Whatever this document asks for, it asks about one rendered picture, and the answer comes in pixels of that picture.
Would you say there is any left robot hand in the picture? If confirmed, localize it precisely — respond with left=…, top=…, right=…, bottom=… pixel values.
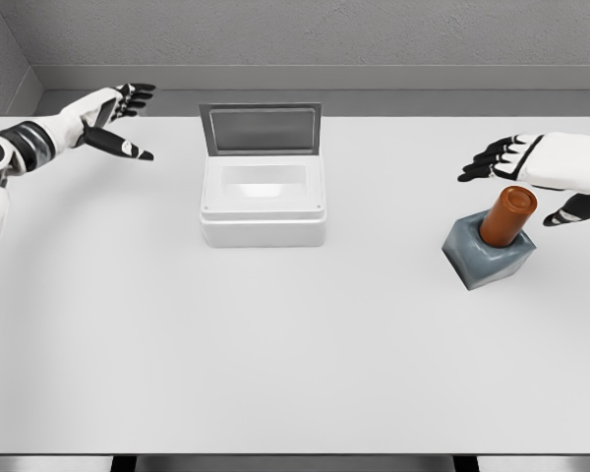
left=64, top=82, right=157, bottom=162

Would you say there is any grey square holder block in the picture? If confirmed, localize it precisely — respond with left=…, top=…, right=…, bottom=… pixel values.
left=441, top=209, right=537, bottom=293

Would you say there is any white box with open lid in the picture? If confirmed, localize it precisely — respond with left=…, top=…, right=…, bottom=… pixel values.
left=198, top=101, right=329, bottom=250

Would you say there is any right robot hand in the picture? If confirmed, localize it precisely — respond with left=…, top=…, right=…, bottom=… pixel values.
left=456, top=131, right=590, bottom=228

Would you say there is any brown cylinder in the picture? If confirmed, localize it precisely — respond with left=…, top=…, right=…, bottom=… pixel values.
left=479, top=185, right=539, bottom=248

